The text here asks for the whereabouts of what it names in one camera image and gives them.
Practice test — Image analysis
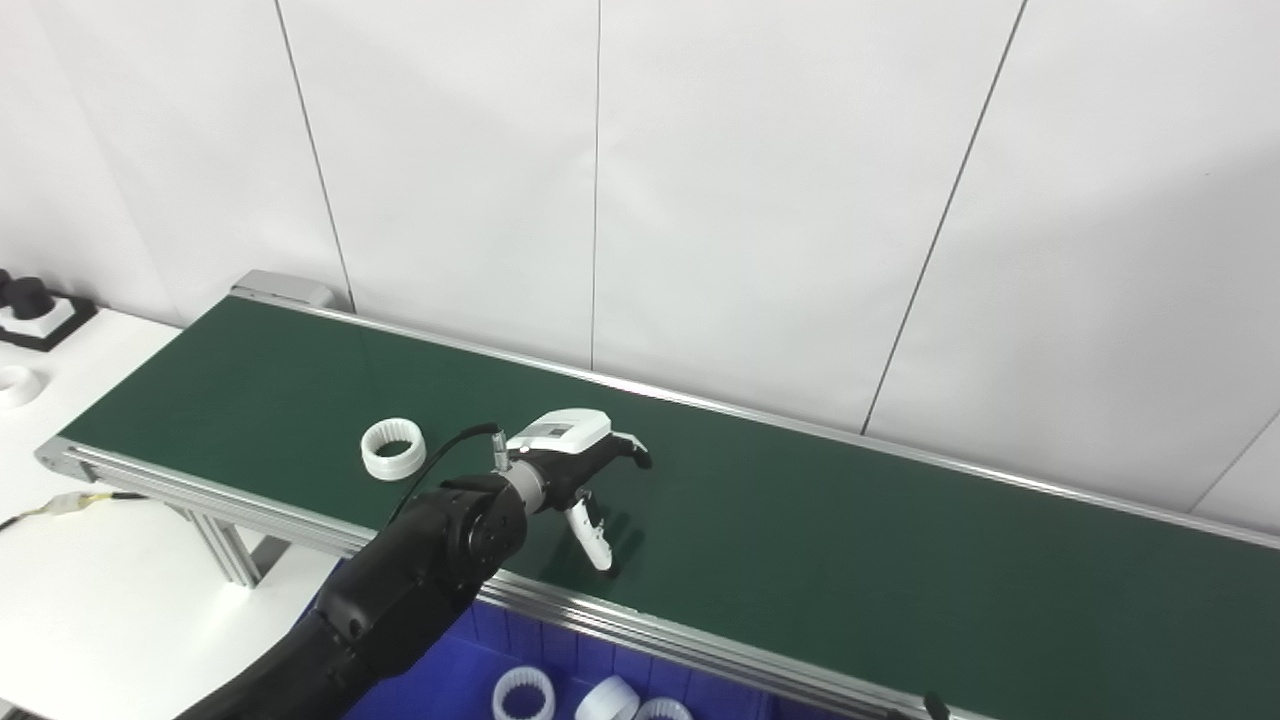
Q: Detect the blue bin with white rings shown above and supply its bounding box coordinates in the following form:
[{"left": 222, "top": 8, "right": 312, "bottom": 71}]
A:
[{"left": 345, "top": 598, "right": 831, "bottom": 720}]

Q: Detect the cable with yellow white connector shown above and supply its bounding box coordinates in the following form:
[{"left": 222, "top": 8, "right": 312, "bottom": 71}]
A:
[{"left": 0, "top": 490, "right": 148, "bottom": 532}]

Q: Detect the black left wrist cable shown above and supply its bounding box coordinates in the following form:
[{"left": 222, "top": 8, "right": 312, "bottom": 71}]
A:
[{"left": 385, "top": 423, "right": 511, "bottom": 526}]

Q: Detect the aluminium conveyor leg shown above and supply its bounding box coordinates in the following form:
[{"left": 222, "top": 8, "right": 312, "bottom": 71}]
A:
[{"left": 165, "top": 500, "right": 291, "bottom": 589}]

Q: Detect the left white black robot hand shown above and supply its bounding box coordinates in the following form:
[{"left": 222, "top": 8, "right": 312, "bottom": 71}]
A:
[{"left": 505, "top": 408, "right": 653, "bottom": 573}]

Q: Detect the black part on white base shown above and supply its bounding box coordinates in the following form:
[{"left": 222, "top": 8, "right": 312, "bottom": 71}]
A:
[{"left": 0, "top": 268, "right": 98, "bottom": 352}]

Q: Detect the green conveyor belt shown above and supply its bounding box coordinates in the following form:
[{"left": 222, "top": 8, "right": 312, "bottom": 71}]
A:
[{"left": 35, "top": 270, "right": 1280, "bottom": 720}]

